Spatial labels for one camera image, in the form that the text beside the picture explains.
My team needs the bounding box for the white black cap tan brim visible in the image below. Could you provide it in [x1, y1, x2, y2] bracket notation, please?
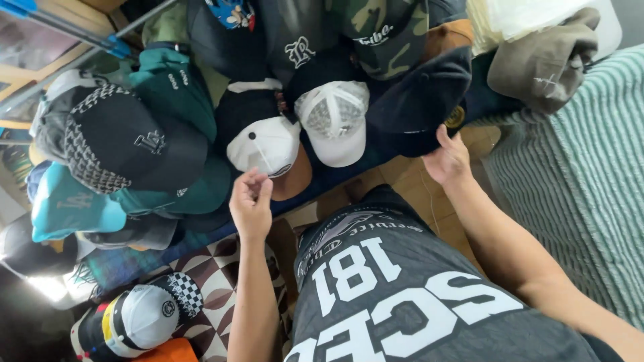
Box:
[215, 89, 313, 202]

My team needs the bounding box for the black cap houndstooth brim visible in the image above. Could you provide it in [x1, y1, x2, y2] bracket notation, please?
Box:
[64, 83, 210, 196]

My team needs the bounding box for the stack of white cloth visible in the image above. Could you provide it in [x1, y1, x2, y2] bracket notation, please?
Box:
[465, 0, 624, 57]

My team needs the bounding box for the olive cap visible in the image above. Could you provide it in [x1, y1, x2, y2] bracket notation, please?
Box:
[141, 2, 191, 50]

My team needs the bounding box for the black red cap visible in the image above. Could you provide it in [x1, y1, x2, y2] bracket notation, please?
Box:
[70, 301, 124, 362]

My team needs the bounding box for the black cap white letter embroidery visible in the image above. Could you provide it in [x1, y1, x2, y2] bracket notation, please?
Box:
[259, 0, 355, 87]

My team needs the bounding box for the orange cloth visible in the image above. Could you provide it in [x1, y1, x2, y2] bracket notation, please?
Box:
[132, 337, 200, 362]

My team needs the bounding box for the plain black cap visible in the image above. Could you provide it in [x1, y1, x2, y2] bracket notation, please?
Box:
[0, 213, 79, 278]

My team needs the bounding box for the navy cap with yellow patch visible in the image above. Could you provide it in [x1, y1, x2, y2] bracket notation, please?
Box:
[369, 47, 474, 158]

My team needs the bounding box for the grey printed t-shirt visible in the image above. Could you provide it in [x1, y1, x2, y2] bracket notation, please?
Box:
[283, 184, 627, 362]

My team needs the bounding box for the person's left hand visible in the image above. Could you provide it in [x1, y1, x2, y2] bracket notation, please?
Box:
[229, 167, 275, 240]

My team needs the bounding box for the brown white patterned mat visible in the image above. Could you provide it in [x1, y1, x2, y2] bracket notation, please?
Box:
[143, 232, 293, 362]

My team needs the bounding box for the light blue cap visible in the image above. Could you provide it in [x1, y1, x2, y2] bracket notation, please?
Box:
[31, 162, 127, 243]

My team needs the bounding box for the taupe cap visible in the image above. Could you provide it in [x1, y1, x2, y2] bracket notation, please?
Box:
[486, 7, 601, 115]

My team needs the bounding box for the person's right hand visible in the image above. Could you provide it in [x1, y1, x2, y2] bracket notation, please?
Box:
[422, 124, 487, 188]

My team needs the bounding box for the white mesh cap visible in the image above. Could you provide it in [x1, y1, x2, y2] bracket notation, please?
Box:
[294, 80, 371, 169]

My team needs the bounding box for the black cap cartoon patch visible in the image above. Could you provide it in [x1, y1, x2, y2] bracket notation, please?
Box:
[186, 0, 268, 80]

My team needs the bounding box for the brown cap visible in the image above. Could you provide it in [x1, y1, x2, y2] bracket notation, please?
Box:
[424, 19, 475, 63]

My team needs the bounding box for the dark green cap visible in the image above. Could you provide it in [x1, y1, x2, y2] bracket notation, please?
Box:
[128, 46, 218, 145]
[108, 153, 233, 218]

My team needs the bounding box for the green striped blanket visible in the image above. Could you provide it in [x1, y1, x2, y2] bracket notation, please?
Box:
[472, 44, 644, 331]

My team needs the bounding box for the dark grey cap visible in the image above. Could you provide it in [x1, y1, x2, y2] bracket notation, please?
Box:
[75, 215, 180, 251]

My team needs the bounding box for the metal rack with blue clamps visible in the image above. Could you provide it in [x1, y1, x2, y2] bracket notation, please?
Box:
[0, 0, 179, 119]

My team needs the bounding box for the white cap checkered brim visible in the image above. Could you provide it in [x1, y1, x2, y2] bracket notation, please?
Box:
[102, 271, 205, 359]

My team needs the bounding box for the camouflage cap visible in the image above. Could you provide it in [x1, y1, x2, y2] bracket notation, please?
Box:
[326, 0, 431, 81]

